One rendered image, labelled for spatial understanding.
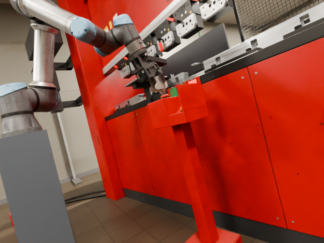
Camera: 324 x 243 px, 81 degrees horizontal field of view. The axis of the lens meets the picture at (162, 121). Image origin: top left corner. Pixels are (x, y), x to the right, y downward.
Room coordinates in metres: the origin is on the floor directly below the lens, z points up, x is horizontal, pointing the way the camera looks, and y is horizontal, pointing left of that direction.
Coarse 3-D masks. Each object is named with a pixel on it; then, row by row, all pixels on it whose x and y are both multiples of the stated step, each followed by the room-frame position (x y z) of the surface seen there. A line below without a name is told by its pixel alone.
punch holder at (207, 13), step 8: (208, 0) 1.02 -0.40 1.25; (216, 0) 0.99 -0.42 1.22; (224, 0) 0.96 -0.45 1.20; (200, 8) 1.06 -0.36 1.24; (208, 8) 1.03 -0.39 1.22; (216, 8) 0.99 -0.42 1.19; (224, 8) 0.99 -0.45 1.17; (232, 8) 1.01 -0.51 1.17; (208, 16) 1.04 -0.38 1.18; (216, 16) 1.06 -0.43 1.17
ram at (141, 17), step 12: (96, 0) 1.92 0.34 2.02; (108, 0) 1.75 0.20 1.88; (120, 0) 1.62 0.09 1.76; (132, 0) 1.50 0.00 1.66; (144, 0) 1.40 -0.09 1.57; (156, 0) 1.31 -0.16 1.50; (168, 0) 1.23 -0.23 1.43; (180, 0) 1.16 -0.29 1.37; (96, 12) 1.96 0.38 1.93; (108, 12) 1.79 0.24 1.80; (120, 12) 1.65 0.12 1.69; (132, 12) 1.53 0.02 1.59; (144, 12) 1.42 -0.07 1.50; (156, 12) 1.33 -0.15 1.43; (168, 12) 1.25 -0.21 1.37; (96, 24) 2.01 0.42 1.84; (108, 24) 1.83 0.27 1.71; (144, 24) 1.45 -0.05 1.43; (156, 24) 1.35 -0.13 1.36; (144, 36) 1.47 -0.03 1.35; (120, 48) 1.76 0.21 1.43; (108, 60) 1.96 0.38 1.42; (108, 72) 2.08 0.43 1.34
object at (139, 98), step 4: (136, 96) 1.72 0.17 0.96; (140, 96) 1.72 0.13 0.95; (128, 100) 1.84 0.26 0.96; (132, 100) 1.79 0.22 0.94; (136, 100) 1.73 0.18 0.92; (140, 100) 1.71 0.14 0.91; (120, 104) 1.97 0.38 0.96; (124, 104) 1.91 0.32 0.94; (128, 104) 1.86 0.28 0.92; (132, 104) 1.80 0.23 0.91; (116, 108) 2.05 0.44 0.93; (120, 108) 2.02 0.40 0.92
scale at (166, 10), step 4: (176, 0) 1.18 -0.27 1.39; (172, 4) 1.21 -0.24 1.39; (168, 8) 1.24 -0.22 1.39; (164, 12) 1.27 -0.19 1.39; (160, 16) 1.31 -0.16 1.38; (156, 20) 1.34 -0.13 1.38; (152, 24) 1.38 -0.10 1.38; (148, 28) 1.42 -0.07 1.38; (140, 32) 1.50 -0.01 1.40; (144, 32) 1.46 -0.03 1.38; (140, 36) 1.51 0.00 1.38; (124, 48) 1.70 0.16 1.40; (120, 52) 1.77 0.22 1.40; (116, 56) 1.83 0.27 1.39; (112, 60) 1.90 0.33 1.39; (108, 64) 1.98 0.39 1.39; (104, 68) 2.07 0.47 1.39
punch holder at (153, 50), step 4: (148, 36) 1.43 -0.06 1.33; (152, 36) 1.43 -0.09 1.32; (144, 40) 1.48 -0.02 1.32; (148, 40) 1.44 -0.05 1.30; (152, 40) 1.42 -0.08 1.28; (156, 40) 1.44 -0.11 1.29; (148, 44) 1.45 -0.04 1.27; (152, 44) 1.42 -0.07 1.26; (156, 44) 1.44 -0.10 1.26; (148, 48) 1.45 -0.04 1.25; (152, 48) 1.42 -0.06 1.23; (156, 48) 1.44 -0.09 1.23; (148, 52) 1.47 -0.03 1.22; (152, 52) 1.43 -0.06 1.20; (156, 52) 1.43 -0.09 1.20; (160, 52) 1.46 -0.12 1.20
